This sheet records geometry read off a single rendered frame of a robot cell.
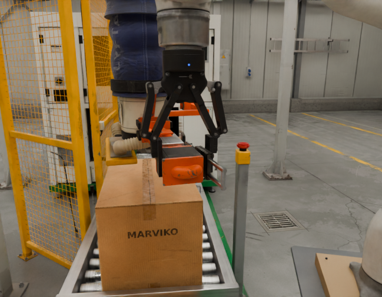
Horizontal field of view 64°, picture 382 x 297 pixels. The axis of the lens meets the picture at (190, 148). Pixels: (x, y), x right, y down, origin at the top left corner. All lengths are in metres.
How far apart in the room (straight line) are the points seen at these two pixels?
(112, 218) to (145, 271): 0.26
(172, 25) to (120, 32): 0.56
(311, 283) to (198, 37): 0.89
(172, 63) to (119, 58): 0.56
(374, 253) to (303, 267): 0.28
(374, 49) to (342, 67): 1.23
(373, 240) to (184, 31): 0.80
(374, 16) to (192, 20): 0.38
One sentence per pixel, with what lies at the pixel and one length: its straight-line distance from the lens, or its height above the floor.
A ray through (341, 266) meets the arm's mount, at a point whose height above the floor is 0.79.
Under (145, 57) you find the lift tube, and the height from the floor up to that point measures 1.47.
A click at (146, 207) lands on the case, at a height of 0.94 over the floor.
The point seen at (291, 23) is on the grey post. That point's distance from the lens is 4.17.
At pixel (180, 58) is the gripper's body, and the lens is 0.53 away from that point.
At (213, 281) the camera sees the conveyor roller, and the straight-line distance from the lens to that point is 1.46.
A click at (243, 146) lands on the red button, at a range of 1.67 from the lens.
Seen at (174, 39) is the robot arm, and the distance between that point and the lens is 0.53.
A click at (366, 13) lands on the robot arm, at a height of 1.54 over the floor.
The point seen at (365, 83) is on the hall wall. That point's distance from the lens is 12.51.
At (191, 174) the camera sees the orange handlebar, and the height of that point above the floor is 1.26.
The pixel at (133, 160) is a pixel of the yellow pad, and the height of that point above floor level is 1.14.
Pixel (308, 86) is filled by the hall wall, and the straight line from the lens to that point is 11.32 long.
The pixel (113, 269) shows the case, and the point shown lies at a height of 0.68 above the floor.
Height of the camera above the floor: 1.44
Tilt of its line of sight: 15 degrees down
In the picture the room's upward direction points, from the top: straight up
